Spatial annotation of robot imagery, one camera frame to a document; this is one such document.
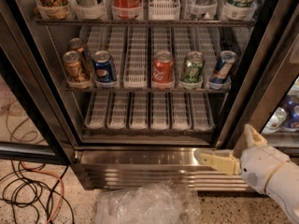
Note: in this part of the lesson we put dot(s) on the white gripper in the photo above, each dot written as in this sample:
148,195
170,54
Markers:
261,166

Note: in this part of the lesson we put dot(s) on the green soda can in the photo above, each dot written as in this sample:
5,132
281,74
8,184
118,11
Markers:
194,63

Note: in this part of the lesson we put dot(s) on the silver can behind right door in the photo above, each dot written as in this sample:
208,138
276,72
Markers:
277,118

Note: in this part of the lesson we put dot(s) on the glass fridge door right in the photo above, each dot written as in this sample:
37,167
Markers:
266,71

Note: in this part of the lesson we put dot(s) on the glass fridge door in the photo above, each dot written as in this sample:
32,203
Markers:
34,132
266,71

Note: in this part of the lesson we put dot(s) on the blue can behind right door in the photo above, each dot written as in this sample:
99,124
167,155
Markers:
291,105

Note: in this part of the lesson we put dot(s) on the blue red bull can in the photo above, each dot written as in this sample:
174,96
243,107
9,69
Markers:
223,66

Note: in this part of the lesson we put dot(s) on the red cola can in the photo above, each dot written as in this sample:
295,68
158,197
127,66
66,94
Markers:
162,71

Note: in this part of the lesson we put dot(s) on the stainless steel fridge cabinet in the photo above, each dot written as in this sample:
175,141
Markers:
124,139

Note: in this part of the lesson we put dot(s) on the empty white tray middle shelf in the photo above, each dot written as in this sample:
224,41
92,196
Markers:
136,64

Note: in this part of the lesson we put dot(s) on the empty white tray shelf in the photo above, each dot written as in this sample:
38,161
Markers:
164,10
136,64

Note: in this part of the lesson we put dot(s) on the blue pepsi can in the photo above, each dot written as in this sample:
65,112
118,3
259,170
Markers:
104,67

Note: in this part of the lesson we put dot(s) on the empty white tray top shelf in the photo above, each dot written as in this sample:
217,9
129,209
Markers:
164,10

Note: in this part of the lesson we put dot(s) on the gold brown can front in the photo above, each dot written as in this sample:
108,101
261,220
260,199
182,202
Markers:
74,66

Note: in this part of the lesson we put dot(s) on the gold brown can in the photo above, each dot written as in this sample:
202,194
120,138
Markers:
74,66
80,46

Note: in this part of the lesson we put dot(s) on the gold brown can rear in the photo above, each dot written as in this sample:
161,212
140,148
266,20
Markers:
80,46

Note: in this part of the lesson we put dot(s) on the glass fridge door left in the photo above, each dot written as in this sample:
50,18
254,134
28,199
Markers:
34,132

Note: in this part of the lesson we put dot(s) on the clear plastic bag bin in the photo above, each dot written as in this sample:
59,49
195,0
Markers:
159,203

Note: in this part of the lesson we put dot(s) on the middle wire shelf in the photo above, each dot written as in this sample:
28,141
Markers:
68,88

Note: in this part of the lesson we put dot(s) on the wire shelf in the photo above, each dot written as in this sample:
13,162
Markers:
183,23
68,88

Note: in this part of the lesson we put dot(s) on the upper wire shelf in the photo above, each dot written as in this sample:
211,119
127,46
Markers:
183,23

